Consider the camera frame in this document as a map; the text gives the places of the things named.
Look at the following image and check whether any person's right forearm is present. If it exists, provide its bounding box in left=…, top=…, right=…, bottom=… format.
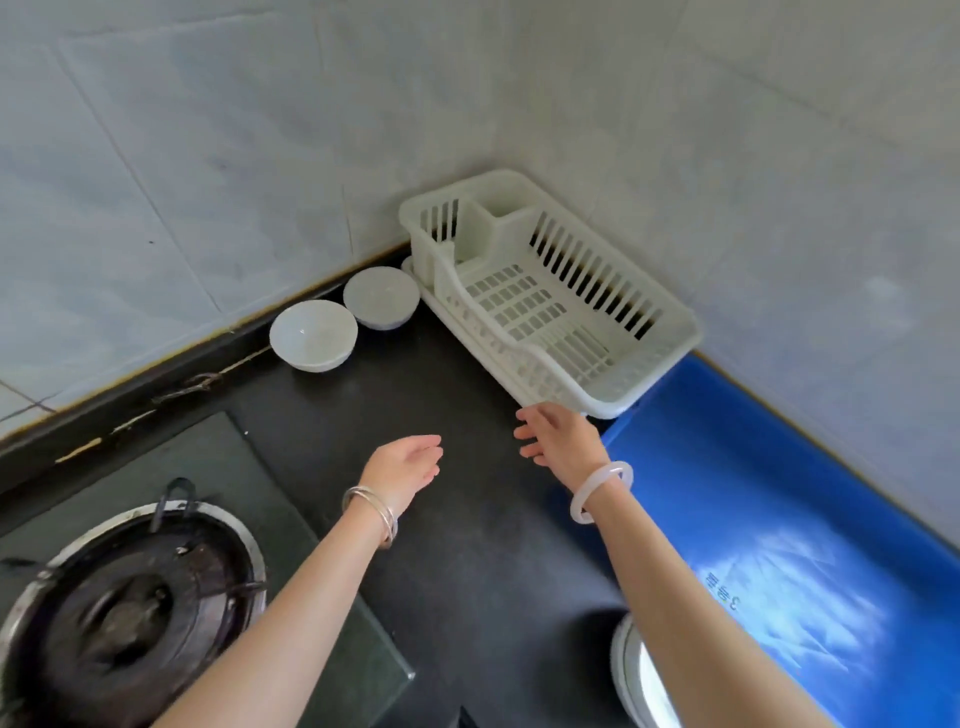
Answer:
left=592, top=479, right=838, bottom=728

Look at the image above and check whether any silver wrist bangle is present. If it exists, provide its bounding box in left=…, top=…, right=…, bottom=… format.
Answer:
left=341, top=485, right=400, bottom=551

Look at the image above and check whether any person's right hand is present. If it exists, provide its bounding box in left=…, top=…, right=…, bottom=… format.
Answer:
left=513, top=402, right=613, bottom=493

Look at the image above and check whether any blue plastic tray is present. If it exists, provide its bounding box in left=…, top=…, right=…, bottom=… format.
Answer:
left=551, top=352, right=960, bottom=728

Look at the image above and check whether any black countertop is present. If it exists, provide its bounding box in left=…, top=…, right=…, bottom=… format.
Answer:
left=0, top=247, right=631, bottom=728

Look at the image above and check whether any white jade bangle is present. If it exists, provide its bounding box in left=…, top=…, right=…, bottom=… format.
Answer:
left=568, top=460, right=636, bottom=526

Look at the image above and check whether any white plastic dish rack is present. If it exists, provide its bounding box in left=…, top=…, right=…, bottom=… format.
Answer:
left=397, top=168, right=705, bottom=421

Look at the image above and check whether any person's left forearm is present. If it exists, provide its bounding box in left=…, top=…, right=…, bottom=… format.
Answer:
left=153, top=517, right=391, bottom=728

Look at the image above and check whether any black gas burner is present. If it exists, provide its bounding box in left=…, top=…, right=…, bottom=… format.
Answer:
left=0, top=479, right=269, bottom=728

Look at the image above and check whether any person's left hand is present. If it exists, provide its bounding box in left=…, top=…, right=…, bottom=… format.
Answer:
left=358, top=433, right=445, bottom=519

